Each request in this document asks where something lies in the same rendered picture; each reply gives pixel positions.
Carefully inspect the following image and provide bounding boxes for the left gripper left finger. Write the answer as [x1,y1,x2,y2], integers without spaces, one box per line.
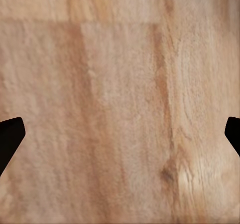
[0,117,26,176]

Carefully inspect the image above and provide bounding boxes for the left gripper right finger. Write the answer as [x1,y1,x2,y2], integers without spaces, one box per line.
[224,116,240,156]

